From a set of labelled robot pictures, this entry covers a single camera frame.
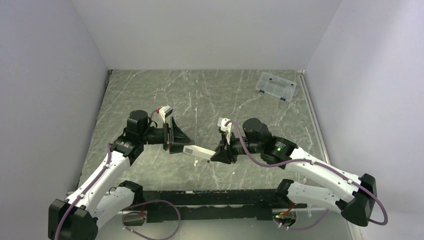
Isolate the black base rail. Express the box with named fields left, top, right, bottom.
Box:
left=110, top=188, right=309, bottom=223

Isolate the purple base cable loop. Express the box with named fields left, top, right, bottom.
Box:
left=121, top=202, right=180, bottom=240

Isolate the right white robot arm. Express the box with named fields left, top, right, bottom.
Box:
left=209, top=117, right=388, bottom=227

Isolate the white remote control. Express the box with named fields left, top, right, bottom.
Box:
left=183, top=145, right=216, bottom=160

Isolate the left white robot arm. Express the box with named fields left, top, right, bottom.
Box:
left=48, top=110, right=195, bottom=240

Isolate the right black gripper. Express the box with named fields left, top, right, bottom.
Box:
left=210, top=130, right=263, bottom=164

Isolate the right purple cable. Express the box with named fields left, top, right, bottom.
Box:
left=225, top=119, right=389, bottom=227

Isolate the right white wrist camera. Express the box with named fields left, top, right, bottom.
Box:
left=217, top=117, right=233, bottom=146

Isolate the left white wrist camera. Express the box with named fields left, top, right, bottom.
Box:
left=156, top=105, right=173, bottom=123

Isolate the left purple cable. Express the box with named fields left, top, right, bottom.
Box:
left=52, top=109, right=162, bottom=240

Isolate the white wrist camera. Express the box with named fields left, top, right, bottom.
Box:
left=217, top=117, right=233, bottom=146
left=156, top=105, right=173, bottom=123

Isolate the clear plastic organizer box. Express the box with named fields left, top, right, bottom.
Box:
left=255, top=72, right=297, bottom=102

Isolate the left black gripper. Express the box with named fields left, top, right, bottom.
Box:
left=139, top=116, right=194, bottom=154

